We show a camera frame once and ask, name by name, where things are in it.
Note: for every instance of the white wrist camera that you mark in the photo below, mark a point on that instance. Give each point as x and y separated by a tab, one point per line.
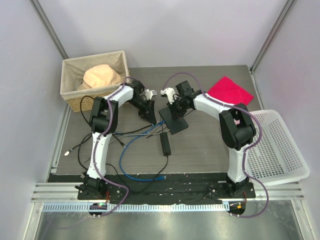
169	93
149	94

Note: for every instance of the black power adapter brick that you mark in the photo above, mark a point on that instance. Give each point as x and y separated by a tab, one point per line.
165	144

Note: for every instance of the peach cloth hat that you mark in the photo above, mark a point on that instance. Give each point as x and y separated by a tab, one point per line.
98	76

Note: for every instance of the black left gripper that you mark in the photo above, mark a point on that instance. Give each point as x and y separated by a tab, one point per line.
149	112

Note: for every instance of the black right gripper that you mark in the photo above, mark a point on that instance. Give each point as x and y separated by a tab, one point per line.
175	114

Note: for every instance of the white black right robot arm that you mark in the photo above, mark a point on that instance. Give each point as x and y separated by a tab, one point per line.
236	126

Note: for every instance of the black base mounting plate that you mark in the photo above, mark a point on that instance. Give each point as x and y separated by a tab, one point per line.
175	188

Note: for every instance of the red folded cloth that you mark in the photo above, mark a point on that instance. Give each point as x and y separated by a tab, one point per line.
228	91

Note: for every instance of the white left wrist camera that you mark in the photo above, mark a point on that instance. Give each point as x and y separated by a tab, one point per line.
149	94

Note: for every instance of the wicker basket with liner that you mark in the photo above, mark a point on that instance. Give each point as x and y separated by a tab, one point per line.
72	73

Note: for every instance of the white slotted cable duct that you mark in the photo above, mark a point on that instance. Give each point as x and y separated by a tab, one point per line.
95	207

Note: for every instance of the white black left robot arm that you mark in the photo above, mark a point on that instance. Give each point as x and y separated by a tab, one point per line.
103	121

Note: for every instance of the white perforated plastic basket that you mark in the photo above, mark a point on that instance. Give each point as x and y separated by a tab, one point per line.
276	159

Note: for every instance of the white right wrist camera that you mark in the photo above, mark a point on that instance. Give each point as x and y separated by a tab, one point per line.
169	93

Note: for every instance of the black network switch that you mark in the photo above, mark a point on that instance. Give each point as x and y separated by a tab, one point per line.
174	125

